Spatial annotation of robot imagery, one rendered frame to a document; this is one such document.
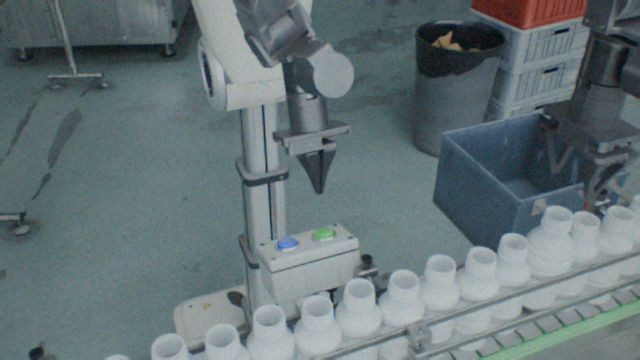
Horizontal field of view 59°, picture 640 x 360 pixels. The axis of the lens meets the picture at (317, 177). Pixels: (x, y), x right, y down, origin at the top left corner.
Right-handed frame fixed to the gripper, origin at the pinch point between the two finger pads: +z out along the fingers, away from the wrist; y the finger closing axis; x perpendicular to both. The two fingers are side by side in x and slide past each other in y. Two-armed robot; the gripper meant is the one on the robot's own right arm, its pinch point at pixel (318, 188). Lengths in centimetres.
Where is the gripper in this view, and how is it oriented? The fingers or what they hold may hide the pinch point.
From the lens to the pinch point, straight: 84.7
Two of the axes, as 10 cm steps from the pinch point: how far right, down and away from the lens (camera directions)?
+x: -3.5, -2.2, 9.1
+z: 1.3, 9.5, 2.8
